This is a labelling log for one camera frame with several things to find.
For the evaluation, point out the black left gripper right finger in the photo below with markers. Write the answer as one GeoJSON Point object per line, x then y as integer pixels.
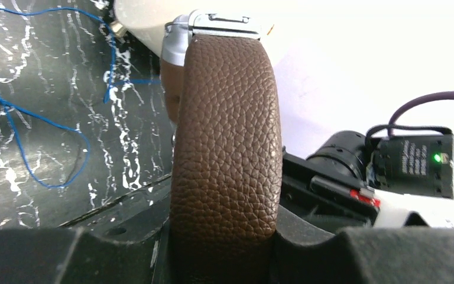
{"type": "Point", "coordinates": [304, 253]}

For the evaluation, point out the white cylindrical drum box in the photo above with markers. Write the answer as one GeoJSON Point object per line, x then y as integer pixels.
{"type": "Point", "coordinates": [145, 19]}

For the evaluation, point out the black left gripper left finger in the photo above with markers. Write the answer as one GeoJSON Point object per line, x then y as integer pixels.
{"type": "Point", "coordinates": [125, 243]}

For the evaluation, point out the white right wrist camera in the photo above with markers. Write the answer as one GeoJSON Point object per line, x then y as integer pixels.
{"type": "Point", "coordinates": [394, 210]}

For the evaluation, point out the brown silver headphones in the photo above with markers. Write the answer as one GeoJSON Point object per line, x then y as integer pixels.
{"type": "Point", "coordinates": [227, 164]}

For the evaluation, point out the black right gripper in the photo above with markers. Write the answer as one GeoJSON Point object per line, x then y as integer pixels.
{"type": "Point", "coordinates": [328, 189]}

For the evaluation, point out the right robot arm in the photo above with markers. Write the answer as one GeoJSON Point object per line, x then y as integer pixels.
{"type": "Point", "coordinates": [421, 163]}

